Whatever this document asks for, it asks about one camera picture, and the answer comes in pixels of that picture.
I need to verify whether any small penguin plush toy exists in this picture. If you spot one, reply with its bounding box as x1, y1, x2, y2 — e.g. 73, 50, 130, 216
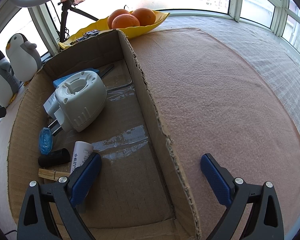
6, 33, 42, 86

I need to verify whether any grey spoon with black handle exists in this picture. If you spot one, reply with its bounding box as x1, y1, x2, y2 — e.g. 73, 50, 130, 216
100, 64, 115, 77

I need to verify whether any wooden clothespin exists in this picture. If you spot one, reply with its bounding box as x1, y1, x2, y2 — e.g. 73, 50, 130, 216
38, 168, 72, 182

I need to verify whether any yellow fruit bowl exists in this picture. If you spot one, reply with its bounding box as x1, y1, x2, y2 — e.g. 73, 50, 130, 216
59, 9, 170, 50

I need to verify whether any large penguin plush toy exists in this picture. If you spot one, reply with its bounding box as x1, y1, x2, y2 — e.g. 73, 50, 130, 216
0, 47, 20, 108

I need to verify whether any small blue bottle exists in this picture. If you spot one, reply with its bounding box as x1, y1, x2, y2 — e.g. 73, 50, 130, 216
39, 127, 52, 155

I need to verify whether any white plug-in mosquito repeller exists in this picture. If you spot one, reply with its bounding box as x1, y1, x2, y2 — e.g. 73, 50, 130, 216
48, 70, 107, 137

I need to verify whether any orange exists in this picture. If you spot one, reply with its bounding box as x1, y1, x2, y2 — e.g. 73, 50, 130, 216
112, 14, 141, 30
107, 9, 130, 29
131, 7, 156, 26

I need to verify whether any pile of wrapped candies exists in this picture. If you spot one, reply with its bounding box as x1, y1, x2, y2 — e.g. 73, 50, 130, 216
75, 30, 102, 43

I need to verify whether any pink mat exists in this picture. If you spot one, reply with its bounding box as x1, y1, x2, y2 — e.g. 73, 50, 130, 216
0, 27, 300, 240

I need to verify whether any white window frame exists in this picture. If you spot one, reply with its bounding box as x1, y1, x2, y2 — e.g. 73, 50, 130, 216
0, 0, 300, 68

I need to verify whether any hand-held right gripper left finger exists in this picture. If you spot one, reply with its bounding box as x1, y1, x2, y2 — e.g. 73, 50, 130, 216
17, 152, 102, 240

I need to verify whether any white charger adapter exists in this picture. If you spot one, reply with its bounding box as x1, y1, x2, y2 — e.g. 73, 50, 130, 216
43, 92, 63, 119

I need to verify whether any black cylinder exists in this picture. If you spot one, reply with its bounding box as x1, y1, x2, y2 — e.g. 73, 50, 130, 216
38, 149, 70, 168

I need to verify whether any white tube bottle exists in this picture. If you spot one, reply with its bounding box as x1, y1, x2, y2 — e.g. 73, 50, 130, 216
70, 141, 94, 174

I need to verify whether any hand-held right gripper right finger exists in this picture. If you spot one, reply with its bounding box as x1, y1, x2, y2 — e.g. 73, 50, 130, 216
200, 153, 285, 240

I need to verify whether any cardboard box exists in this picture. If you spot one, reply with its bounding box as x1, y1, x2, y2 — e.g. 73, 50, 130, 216
7, 29, 202, 239

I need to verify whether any black tripod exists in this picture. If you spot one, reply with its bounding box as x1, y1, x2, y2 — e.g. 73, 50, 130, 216
50, 0, 99, 43

